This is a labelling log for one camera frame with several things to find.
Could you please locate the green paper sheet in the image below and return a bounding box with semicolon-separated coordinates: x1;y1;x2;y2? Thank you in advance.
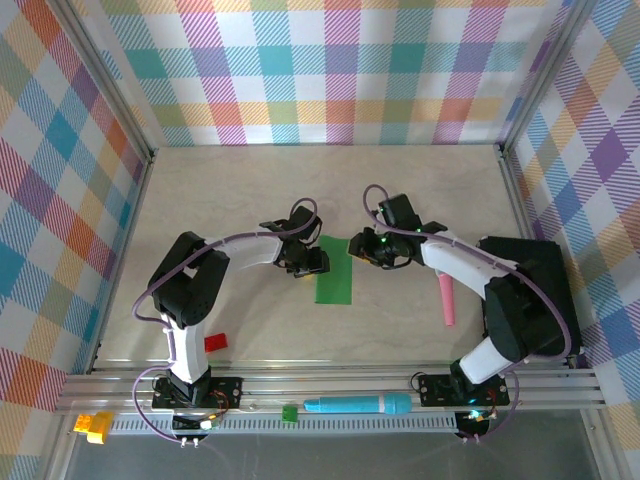
313;234;355;306

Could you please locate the pink marker pen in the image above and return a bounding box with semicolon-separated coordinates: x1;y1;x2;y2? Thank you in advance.
435;269;457;327

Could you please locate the teal marker pen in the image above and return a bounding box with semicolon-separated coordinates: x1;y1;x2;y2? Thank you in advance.
303;392;414;417

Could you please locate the yellow toy brick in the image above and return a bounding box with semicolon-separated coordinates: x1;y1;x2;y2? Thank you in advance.
85;410;117;445

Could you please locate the aluminium frame cross rail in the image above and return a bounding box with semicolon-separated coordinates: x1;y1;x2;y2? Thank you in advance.
54;367;609;415

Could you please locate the aluminium table side rail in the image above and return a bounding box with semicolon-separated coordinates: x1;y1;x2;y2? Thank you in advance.
87;147;157;375
497;143;594;371

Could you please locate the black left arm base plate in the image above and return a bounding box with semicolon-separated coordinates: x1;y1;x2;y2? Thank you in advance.
152;375;245;409

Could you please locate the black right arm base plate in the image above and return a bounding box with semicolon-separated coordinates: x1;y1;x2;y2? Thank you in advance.
417;372;511;407

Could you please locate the grey slotted cable duct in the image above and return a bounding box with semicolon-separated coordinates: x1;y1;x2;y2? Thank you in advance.
107;416;461;437

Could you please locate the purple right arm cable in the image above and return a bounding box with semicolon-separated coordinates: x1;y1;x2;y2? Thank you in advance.
363;183;574;444

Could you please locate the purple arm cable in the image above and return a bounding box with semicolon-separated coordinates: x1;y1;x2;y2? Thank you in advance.
363;183;574;444
130;197;321;446

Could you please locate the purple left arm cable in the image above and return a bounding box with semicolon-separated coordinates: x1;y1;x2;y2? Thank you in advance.
130;197;321;446

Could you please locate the aluminium frame post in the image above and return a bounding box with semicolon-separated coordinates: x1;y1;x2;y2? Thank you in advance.
49;0;157;162
494;0;604;157

